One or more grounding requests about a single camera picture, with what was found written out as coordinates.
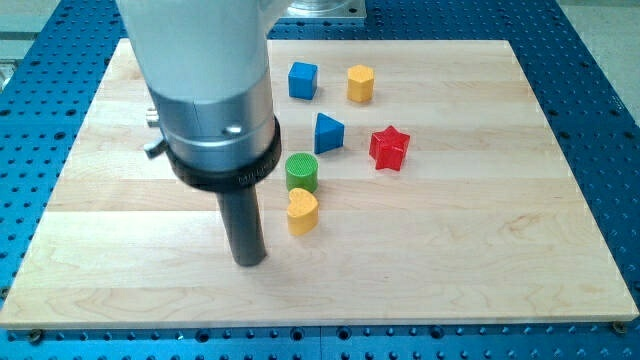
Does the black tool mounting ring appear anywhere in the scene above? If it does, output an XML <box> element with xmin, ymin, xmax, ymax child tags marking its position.
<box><xmin>165</xmin><ymin>116</ymin><xmax>282</xmax><ymax>192</ymax></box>

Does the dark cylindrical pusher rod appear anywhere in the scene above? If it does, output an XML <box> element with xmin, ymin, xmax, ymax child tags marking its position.
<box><xmin>216</xmin><ymin>186</ymin><xmax>267</xmax><ymax>267</ymax></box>

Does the yellow heart block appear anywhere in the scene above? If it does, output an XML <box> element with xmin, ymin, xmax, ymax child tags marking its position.
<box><xmin>287</xmin><ymin>188</ymin><xmax>319</xmax><ymax>236</ymax></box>

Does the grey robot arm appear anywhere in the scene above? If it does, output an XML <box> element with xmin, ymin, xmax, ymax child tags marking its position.
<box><xmin>117</xmin><ymin>0</ymin><xmax>289</xmax><ymax>266</ymax></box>

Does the red star block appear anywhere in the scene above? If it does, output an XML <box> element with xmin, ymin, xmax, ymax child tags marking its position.
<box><xmin>369</xmin><ymin>126</ymin><xmax>411</xmax><ymax>171</ymax></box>

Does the green cylinder block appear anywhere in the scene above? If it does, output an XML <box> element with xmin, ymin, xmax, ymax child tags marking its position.
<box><xmin>285</xmin><ymin>153</ymin><xmax>319</xmax><ymax>193</ymax></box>

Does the blue triangle block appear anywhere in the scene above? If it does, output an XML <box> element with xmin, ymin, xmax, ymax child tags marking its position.
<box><xmin>314</xmin><ymin>113</ymin><xmax>345</xmax><ymax>154</ymax></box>

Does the blue cube block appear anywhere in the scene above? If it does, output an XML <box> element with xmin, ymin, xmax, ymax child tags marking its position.
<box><xmin>288</xmin><ymin>62</ymin><xmax>318</xmax><ymax>100</ymax></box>

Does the yellow hexagon block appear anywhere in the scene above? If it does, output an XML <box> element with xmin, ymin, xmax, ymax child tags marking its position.
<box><xmin>347</xmin><ymin>64</ymin><xmax>375</xmax><ymax>103</ymax></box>

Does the wooden board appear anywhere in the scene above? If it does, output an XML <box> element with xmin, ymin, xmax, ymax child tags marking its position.
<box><xmin>1</xmin><ymin>40</ymin><xmax>638</xmax><ymax>330</ymax></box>

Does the blue perforated metal table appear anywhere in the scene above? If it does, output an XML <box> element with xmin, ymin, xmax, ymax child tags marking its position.
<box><xmin>1</xmin><ymin>0</ymin><xmax>639</xmax><ymax>359</ymax></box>

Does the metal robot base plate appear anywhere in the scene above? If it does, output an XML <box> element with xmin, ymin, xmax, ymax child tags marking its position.
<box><xmin>281</xmin><ymin>0</ymin><xmax>367</xmax><ymax>20</ymax></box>

